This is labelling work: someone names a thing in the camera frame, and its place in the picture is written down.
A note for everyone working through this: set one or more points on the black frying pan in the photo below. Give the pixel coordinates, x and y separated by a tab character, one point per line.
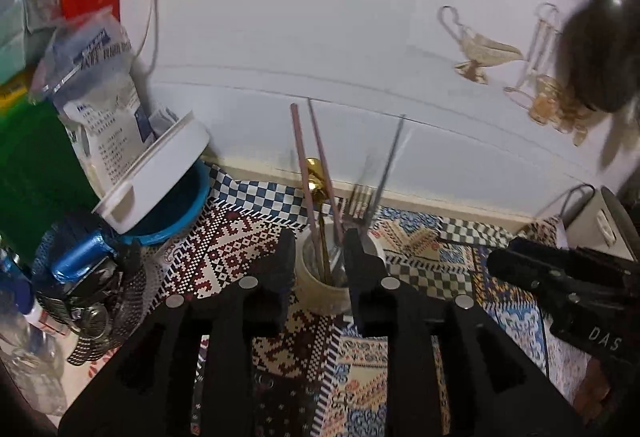
600	52

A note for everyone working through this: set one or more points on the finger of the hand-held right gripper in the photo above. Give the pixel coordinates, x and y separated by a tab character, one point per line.
510	267
530	248

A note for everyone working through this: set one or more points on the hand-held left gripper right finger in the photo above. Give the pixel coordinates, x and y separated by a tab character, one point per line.
362	282

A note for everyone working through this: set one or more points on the blue bowl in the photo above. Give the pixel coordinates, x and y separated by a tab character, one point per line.
180	212

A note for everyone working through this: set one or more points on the blue foil packet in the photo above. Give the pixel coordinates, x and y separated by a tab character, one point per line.
80	257

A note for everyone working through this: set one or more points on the green box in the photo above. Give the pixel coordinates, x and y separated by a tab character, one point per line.
35	167

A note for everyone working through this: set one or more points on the black mesh bag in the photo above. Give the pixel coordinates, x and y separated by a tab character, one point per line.
120	302

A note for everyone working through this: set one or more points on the gold spoon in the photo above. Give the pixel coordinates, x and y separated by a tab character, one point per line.
315	167

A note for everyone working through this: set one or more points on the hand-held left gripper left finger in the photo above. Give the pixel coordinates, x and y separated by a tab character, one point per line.
272	277

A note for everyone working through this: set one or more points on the white ceramic cup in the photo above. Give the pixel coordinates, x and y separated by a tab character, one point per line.
320	297

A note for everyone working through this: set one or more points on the grey metal chopstick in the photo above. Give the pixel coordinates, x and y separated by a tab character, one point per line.
391	157
365	172

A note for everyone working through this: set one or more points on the patterned patchwork mat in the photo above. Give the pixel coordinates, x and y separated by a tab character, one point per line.
225	242

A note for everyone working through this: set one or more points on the printed plastic bag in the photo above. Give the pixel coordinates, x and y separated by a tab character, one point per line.
100	87

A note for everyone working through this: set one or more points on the dark metal fork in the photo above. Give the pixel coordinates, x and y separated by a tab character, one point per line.
361	204

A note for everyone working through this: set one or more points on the clear plastic bottle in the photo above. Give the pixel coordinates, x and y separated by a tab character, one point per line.
30	367

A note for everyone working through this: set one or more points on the gravy boat wall sticker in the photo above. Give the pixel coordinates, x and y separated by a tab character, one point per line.
480	52

